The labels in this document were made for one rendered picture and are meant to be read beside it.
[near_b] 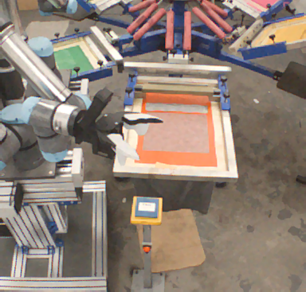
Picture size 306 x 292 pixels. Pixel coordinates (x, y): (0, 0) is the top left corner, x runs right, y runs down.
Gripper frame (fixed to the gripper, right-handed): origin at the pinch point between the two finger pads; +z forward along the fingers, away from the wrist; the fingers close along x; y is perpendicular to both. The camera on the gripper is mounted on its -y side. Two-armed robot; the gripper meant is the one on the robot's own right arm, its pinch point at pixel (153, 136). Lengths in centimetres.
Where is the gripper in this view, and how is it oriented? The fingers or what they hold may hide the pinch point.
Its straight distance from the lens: 74.9
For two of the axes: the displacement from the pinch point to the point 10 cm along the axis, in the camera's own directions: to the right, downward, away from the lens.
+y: -0.5, 7.9, 6.1
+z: 9.3, 2.5, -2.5
